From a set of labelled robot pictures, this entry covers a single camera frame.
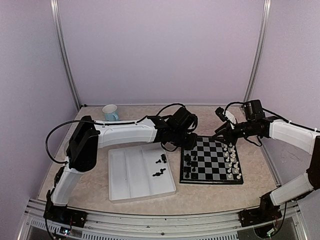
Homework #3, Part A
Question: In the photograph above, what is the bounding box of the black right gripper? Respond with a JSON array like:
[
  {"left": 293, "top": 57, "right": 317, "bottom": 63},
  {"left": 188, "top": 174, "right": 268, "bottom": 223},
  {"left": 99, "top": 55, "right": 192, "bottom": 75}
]
[{"left": 212, "top": 119, "right": 256, "bottom": 145}]

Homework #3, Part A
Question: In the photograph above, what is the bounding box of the white plastic tray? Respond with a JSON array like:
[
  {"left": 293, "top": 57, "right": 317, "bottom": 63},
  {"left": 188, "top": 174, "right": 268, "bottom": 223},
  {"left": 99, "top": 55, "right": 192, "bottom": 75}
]
[{"left": 108, "top": 143, "right": 177, "bottom": 204}]

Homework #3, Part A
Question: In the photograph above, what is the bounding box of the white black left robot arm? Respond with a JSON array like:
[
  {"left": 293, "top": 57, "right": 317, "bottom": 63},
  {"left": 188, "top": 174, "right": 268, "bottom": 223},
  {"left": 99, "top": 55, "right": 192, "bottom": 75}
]
[{"left": 46, "top": 105, "right": 198, "bottom": 223}]

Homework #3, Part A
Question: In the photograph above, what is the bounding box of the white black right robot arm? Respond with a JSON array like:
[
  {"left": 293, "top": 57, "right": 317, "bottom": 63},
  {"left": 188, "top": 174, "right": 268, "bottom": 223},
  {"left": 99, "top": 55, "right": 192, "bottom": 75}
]
[{"left": 213, "top": 99, "right": 320, "bottom": 222}]

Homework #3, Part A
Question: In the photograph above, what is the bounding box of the pile of black chess pieces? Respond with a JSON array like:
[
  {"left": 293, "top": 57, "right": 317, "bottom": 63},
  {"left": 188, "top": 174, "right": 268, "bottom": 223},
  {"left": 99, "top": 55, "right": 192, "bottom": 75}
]
[{"left": 155, "top": 153, "right": 167, "bottom": 164}]

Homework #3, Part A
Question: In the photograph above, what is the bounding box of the black white chess board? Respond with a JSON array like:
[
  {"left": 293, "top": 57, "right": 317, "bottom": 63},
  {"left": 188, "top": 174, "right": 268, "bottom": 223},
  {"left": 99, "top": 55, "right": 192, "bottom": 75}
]
[{"left": 179, "top": 136, "right": 244, "bottom": 185}]

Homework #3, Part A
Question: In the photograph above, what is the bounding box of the light blue mug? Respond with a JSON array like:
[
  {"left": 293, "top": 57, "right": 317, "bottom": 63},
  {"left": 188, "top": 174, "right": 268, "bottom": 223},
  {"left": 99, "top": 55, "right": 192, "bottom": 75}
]
[{"left": 102, "top": 104, "right": 119, "bottom": 122}]

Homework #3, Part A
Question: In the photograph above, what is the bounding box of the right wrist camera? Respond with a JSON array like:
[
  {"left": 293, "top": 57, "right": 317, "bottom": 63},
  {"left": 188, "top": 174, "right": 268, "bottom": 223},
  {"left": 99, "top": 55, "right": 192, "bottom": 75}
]
[{"left": 215, "top": 107, "right": 238, "bottom": 129}]

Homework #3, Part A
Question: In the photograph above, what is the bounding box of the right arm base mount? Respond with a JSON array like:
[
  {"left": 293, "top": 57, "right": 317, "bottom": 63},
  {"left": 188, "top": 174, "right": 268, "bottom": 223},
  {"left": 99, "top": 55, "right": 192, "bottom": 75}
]
[{"left": 238, "top": 207, "right": 283, "bottom": 227}]

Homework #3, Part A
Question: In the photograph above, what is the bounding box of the front aluminium rail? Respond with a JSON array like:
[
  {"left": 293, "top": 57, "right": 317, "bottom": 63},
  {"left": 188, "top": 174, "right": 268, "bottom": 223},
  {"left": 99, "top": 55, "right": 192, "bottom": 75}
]
[{"left": 15, "top": 199, "right": 310, "bottom": 240}]

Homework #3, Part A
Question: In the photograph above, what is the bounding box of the right aluminium frame post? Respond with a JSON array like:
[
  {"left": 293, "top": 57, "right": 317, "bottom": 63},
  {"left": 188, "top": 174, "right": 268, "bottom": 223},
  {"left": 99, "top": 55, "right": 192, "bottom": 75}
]
[{"left": 243, "top": 0, "right": 272, "bottom": 102}]

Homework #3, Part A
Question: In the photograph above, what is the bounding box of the aluminium frame post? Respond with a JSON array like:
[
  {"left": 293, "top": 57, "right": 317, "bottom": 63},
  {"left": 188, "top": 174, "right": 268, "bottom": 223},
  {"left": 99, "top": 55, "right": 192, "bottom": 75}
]
[
  {"left": 243, "top": 0, "right": 272, "bottom": 102},
  {"left": 50, "top": 0, "right": 82, "bottom": 111}
]

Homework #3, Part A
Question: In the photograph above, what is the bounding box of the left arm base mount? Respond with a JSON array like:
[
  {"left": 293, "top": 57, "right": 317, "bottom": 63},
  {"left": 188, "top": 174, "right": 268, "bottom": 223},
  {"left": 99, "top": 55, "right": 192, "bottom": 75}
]
[{"left": 43, "top": 206, "right": 88, "bottom": 228}]

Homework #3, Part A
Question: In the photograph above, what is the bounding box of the left aluminium frame post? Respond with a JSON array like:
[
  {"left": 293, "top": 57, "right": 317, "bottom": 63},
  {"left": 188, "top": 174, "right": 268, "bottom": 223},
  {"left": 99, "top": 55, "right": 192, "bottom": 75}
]
[{"left": 50, "top": 0, "right": 82, "bottom": 111}]

